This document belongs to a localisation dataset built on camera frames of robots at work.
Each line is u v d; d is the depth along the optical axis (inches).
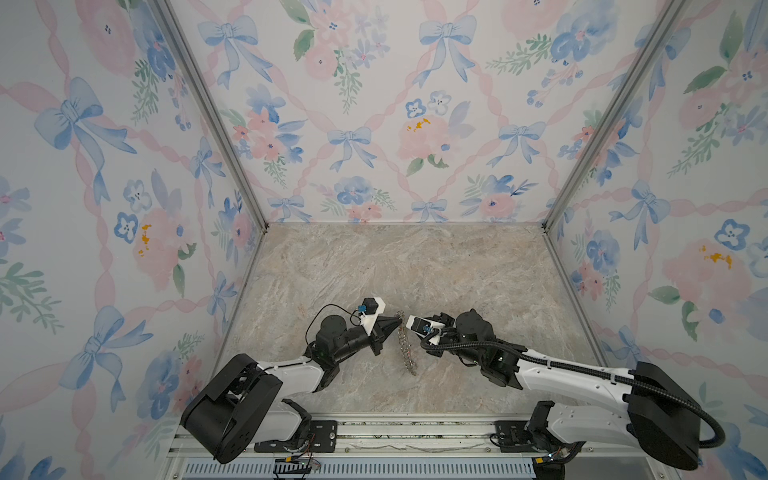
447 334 25.7
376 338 27.7
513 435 29.0
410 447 28.8
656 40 28.5
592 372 18.9
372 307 27.0
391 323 29.3
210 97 33.1
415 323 25.4
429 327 25.2
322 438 29.0
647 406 16.3
